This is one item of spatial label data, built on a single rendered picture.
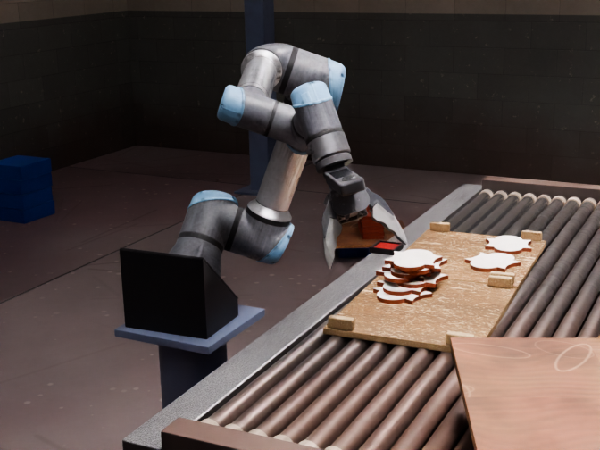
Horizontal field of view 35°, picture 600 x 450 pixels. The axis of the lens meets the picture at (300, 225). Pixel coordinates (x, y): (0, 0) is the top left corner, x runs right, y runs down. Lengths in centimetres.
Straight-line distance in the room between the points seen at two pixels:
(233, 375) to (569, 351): 66
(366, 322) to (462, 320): 22
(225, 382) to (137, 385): 221
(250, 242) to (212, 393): 58
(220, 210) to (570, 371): 103
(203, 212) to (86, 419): 170
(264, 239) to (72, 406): 183
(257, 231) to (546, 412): 103
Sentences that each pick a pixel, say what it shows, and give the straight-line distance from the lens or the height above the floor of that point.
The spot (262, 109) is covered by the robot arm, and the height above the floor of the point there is 144.
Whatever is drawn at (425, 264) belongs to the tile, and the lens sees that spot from 231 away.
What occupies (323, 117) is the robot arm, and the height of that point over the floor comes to 144.
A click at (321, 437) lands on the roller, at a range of 173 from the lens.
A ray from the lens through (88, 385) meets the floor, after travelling 419.
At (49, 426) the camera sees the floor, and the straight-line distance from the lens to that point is 389.
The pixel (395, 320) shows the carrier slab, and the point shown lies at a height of 94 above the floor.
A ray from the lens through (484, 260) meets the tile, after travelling 257.
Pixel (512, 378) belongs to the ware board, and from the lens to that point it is 168.
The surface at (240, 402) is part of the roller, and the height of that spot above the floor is 92.
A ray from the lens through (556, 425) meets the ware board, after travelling 154.
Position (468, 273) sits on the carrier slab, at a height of 94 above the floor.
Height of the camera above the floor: 174
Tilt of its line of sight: 16 degrees down
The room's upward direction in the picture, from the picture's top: 1 degrees counter-clockwise
